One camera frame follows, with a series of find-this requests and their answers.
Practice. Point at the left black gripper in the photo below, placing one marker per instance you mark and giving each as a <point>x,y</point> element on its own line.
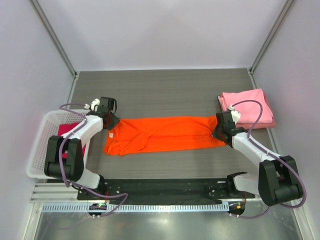
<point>115,121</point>

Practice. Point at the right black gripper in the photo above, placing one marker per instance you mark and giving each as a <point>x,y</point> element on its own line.
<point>215,133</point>

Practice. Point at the light pink shirt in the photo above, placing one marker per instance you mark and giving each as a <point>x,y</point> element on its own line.
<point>249,110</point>

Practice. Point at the orange t shirt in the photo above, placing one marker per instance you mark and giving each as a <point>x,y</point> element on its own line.
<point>161,134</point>

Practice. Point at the salmon pink shirt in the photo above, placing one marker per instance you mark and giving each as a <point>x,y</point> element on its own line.
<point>256,125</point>

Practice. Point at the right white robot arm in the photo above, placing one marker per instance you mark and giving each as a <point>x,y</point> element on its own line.
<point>277,180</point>

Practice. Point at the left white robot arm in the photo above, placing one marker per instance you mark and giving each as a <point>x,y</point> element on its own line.
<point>72,170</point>

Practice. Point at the magenta t shirt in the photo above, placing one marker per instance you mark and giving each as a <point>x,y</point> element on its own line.
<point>64,128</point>

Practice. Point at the white plastic basket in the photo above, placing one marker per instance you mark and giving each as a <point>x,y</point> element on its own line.
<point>49,127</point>

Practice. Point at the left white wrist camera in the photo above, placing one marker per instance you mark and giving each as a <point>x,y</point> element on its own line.
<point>93,106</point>

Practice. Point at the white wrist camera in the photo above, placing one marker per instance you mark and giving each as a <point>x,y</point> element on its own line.
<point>235,114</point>
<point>93,106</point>

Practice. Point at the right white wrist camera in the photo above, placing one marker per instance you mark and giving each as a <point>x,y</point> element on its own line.
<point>235,114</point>

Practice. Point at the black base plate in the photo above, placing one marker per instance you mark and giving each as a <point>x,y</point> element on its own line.
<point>170,192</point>

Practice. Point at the slotted cable duct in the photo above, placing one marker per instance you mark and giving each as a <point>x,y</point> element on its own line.
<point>90,207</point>

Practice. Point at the left aluminium frame post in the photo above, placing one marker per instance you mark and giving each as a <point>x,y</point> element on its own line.
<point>54,38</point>

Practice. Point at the aluminium frame post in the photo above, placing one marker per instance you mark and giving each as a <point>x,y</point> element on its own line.
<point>279,21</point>
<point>54,38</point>

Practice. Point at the right aluminium frame post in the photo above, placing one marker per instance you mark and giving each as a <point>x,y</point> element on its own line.
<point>279,21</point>

